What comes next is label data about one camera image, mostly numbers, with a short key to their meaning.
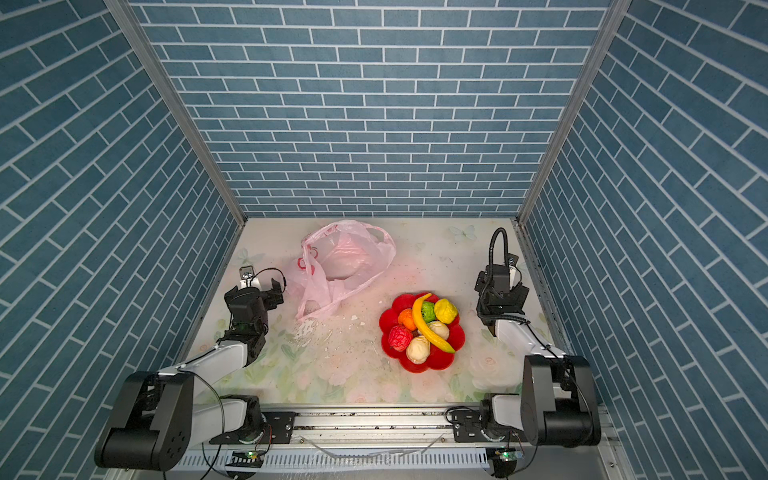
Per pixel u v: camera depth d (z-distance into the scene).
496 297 0.68
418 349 0.81
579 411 0.42
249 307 0.67
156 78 0.80
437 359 0.82
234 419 0.61
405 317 0.87
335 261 1.08
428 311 0.89
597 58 0.78
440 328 0.86
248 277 0.74
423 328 0.83
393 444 0.72
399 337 0.82
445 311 0.86
